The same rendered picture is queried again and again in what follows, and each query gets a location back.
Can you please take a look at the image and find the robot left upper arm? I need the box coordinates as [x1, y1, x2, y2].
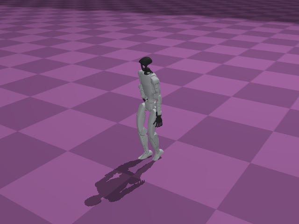
[150, 76, 161, 100]

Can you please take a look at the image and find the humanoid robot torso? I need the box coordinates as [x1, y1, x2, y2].
[140, 71, 157, 111]

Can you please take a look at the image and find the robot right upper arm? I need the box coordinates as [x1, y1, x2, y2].
[138, 70, 143, 90]

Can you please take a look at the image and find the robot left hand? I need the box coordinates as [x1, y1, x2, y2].
[153, 112, 163, 127]

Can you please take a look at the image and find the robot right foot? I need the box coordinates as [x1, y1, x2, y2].
[138, 150, 153, 160]

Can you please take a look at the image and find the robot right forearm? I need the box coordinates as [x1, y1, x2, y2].
[140, 90, 147, 100]

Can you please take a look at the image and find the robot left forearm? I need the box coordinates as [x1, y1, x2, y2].
[156, 95, 162, 115]

